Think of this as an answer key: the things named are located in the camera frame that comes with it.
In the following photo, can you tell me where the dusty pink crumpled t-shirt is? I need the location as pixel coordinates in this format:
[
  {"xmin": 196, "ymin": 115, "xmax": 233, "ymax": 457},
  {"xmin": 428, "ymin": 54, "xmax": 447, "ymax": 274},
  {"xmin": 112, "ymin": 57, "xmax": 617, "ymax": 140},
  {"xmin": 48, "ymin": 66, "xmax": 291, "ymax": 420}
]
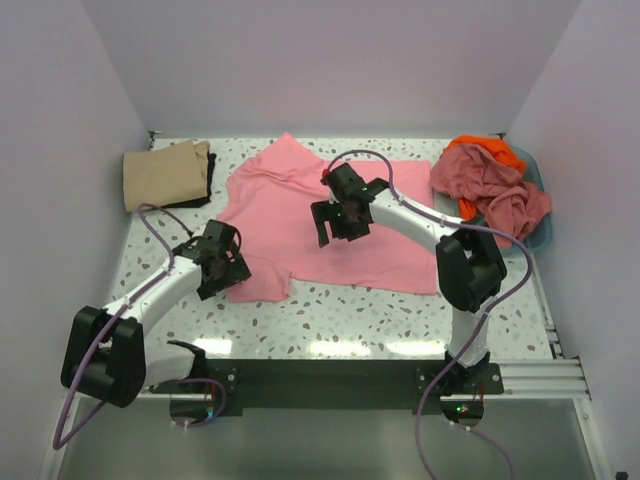
[{"xmin": 430, "ymin": 143, "xmax": 551, "ymax": 241}]

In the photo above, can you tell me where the folded beige t-shirt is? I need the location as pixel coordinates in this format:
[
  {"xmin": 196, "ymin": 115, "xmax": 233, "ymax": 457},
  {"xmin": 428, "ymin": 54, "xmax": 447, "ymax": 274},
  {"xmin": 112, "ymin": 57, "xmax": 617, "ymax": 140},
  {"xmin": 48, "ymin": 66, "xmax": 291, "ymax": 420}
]
[{"xmin": 123, "ymin": 140, "xmax": 210, "ymax": 212}]

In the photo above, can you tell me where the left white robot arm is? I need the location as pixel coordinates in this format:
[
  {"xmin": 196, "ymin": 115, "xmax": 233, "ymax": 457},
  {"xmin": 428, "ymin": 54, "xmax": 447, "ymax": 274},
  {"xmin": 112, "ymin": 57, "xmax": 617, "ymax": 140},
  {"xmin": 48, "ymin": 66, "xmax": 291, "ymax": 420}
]
[{"xmin": 61, "ymin": 220, "xmax": 251, "ymax": 408}]

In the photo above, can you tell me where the aluminium rail frame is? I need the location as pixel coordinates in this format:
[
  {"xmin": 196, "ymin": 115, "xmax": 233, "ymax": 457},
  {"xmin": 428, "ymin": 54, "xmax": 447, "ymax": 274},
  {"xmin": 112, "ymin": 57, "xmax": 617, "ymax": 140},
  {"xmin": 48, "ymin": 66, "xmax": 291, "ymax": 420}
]
[{"xmin": 37, "ymin": 130, "xmax": 614, "ymax": 480}]

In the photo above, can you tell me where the blue plastic basket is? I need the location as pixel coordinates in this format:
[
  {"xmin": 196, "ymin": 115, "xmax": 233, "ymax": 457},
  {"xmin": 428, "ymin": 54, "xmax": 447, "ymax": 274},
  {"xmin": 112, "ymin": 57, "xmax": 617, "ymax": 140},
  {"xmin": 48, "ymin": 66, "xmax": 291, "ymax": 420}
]
[{"xmin": 507, "ymin": 144, "xmax": 554, "ymax": 259}]

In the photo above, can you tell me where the folded black t-shirt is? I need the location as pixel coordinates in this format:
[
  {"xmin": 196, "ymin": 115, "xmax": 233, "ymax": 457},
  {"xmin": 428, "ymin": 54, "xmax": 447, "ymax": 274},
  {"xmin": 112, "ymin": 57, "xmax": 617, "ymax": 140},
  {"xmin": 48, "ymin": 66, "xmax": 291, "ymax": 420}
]
[{"xmin": 165, "ymin": 152, "xmax": 217, "ymax": 208}]

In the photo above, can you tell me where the orange crumpled t-shirt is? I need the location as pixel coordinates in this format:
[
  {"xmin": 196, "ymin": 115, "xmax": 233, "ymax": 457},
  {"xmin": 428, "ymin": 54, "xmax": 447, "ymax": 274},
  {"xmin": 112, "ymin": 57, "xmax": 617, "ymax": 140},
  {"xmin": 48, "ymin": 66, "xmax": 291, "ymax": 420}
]
[{"xmin": 432, "ymin": 135, "xmax": 527, "ymax": 220}]

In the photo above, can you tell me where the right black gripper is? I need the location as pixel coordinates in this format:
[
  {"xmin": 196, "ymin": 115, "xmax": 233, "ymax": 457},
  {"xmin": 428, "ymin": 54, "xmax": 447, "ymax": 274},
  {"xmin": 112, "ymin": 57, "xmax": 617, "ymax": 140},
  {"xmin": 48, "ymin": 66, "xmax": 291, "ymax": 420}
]
[{"xmin": 312, "ymin": 197, "xmax": 370, "ymax": 247}]

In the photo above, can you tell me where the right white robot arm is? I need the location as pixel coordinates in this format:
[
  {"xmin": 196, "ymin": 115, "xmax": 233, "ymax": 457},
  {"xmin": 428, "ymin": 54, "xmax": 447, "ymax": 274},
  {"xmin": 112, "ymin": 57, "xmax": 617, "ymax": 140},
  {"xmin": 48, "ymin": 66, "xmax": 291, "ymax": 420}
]
[{"xmin": 311, "ymin": 163, "xmax": 507, "ymax": 393}]

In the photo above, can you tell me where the light pink t-shirt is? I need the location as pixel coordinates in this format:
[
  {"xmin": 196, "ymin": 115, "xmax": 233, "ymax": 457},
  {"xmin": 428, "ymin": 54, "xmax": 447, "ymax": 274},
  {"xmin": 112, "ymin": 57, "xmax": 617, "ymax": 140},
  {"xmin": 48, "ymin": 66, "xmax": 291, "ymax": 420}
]
[{"xmin": 215, "ymin": 131, "xmax": 441, "ymax": 305}]

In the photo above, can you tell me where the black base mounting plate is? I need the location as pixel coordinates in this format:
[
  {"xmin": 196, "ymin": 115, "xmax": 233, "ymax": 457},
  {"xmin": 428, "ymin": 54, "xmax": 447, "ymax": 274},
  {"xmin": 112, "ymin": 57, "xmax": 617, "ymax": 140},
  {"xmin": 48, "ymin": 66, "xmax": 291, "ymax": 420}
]
[{"xmin": 149, "ymin": 357, "xmax": 505, "ymax": 419}]

